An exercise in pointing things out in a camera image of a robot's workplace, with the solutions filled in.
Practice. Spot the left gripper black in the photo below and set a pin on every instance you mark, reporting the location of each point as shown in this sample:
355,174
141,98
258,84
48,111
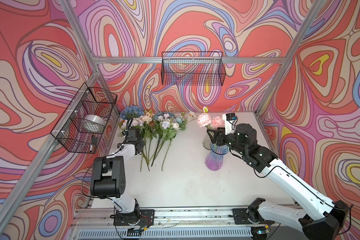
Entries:
141,142

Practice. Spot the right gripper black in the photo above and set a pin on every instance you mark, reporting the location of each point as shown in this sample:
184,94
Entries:
218,132

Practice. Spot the pink peony flower stem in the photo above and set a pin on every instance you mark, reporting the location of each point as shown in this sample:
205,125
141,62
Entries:
205,120

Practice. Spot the pastel mixed flower bouquet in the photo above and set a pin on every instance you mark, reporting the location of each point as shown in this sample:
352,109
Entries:
162,137

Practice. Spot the cream peach rose bunch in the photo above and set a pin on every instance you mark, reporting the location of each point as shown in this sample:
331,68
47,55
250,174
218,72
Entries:
146,124

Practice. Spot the blue hydrangea flower stem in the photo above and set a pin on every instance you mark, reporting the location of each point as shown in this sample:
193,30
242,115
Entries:
129,119

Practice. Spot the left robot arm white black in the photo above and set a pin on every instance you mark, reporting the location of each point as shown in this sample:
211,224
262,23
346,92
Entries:
108,181

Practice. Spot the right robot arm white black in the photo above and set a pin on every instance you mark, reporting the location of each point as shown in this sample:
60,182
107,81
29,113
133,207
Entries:
320,218

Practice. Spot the clear ribbed glass vase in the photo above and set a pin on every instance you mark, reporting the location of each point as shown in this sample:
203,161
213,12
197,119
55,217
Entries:
207,142

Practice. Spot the purple ribbed glass vase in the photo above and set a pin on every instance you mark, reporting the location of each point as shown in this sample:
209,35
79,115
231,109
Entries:
214,160

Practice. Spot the teal succulent flower bunch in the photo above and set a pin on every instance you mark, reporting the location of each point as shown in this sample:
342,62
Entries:
180,118

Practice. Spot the silver tape roll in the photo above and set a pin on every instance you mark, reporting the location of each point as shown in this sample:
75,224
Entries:
92,124

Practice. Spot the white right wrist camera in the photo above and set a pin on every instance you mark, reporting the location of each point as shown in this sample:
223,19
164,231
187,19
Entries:
230,122

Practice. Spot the black wire basket left wall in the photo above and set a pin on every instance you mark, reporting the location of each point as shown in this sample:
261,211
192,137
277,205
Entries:
87,101

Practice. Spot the black wire basket wall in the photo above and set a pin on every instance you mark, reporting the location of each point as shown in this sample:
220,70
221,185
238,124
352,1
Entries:
87,101
193,68

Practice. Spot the black wire basket back wall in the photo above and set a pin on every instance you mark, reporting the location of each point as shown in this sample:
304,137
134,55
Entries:
193,68

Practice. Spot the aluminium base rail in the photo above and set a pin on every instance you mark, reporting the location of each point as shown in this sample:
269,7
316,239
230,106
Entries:
184,223

